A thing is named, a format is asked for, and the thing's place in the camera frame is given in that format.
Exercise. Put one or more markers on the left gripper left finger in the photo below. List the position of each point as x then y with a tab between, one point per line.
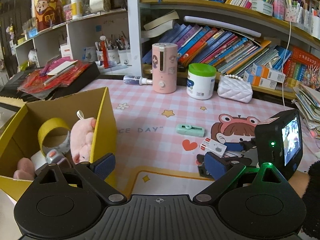
94	174

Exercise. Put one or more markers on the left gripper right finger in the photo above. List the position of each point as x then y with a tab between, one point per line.
224	171

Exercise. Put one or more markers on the small white red box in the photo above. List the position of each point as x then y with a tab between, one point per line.
210	145

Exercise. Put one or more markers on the yellow tape roll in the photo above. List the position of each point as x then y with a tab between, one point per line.
52	132

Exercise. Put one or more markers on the pink orange plush toy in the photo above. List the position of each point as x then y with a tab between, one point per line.
25	170

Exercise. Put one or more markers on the right hand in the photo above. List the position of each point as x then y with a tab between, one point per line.
299	182

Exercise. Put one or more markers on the mint green correction tape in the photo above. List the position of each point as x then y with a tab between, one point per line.
190	130

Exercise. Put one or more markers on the white quilted pouch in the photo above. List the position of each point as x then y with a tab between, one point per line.
234	88

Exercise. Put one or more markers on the pink checkered tablecloth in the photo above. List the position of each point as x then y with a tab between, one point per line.
146	122

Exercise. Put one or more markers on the stack of papers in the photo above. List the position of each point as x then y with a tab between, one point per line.
307	102

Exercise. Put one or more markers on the white jar green lid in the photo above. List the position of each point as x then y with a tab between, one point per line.
201	81

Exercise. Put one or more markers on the yellow cardboard box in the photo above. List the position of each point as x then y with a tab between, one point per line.
19	138

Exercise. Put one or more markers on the white spray bottle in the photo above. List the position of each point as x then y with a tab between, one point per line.
136	80

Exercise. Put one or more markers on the red paper pile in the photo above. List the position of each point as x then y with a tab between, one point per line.
60	74

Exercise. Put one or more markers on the black electronic keyboard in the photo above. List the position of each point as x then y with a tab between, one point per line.
10	94

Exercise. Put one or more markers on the white pen holder cups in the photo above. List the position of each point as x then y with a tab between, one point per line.
119	57

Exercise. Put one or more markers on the pink humidifier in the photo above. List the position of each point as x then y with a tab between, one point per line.
164	67

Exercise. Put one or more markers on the fortune god figure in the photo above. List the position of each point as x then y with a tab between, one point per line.
48	13

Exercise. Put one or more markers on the black action camera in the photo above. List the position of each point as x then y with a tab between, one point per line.
279	141

